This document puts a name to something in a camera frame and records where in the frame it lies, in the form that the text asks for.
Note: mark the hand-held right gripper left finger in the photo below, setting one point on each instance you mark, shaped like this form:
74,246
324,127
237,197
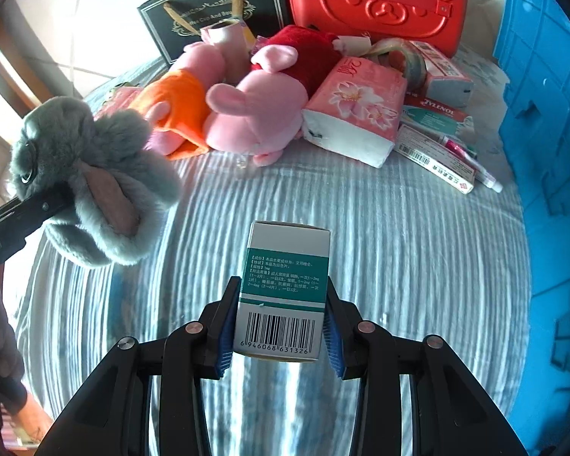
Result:
225,342

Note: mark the red and teal medicine box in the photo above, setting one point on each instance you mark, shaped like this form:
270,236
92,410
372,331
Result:
437,116

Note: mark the iridescent tape roll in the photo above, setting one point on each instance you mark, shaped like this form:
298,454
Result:
415,64

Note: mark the large pink floral tissue pack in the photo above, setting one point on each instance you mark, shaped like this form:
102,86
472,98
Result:
356,99

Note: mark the pink pig plush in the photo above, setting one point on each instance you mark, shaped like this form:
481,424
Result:
256,114

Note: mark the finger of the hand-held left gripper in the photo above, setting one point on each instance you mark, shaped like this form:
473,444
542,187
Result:
47,206

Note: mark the white pink ointment tube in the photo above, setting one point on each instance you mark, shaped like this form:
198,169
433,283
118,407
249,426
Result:
479,173

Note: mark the red plush toy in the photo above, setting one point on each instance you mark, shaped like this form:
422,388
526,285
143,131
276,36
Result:
313,57

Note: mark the grey fluffy plush toy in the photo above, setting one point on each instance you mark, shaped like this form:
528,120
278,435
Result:
114,152

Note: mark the white medicine box red mark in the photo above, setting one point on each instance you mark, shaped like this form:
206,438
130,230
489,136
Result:
425,156

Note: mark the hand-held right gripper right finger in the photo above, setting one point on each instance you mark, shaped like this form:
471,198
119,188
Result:
335,346

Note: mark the pink white barcode box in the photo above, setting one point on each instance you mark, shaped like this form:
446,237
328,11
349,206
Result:
449,83

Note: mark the blue plastic crate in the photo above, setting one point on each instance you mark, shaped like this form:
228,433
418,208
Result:
551,152

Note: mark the brown wooden furniture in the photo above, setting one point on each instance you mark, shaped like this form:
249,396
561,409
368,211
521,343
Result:
4,66

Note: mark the black gift box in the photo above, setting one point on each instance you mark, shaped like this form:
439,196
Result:
194,14

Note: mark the green white medicine box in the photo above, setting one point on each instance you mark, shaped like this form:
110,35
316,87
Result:
280,266

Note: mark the pink roll with cardboard core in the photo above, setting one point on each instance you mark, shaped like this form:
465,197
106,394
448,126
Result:
223,47

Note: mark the pink plush with orange shirt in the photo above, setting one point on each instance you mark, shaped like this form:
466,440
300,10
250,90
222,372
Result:
180,104

